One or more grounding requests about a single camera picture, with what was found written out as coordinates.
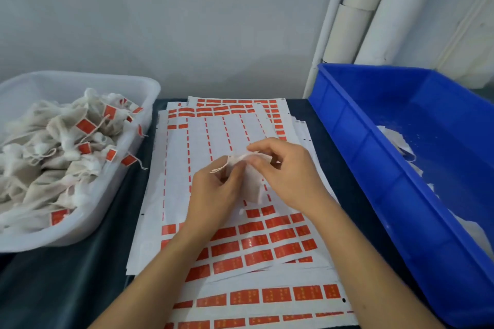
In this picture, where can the dark blue table cloth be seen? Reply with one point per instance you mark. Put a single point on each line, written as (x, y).
(77, 282)

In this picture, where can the stack of red label sheets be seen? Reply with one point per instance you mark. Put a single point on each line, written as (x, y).
(251, 240)

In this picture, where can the white plastic bin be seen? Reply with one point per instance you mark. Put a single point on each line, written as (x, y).
(127, 89)

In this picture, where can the thick white jointed pipe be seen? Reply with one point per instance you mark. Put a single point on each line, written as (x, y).
(347, 32)

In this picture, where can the blue plastic bin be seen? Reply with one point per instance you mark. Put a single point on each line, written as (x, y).
(386, 170)

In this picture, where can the person's left forearm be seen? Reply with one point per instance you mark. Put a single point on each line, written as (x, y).
(154, 282)

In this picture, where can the person's left hand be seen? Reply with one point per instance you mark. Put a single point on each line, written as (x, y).
(210, 201)

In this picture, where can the person's right hand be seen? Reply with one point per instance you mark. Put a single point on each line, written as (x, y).
(297, 178)

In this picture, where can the person's left thumb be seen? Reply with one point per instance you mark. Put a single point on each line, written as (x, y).
(234, 176)

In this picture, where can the person's right thumb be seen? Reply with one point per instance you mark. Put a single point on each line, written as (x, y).
(262, 170)

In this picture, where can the person's right forearm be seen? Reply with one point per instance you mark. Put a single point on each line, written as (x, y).
(370, 271)

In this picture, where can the thin white pipe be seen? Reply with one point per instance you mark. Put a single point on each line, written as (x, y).
(328, 28)

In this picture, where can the pile of labelled cloth bags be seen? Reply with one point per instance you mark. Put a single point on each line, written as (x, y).
(46, 155)

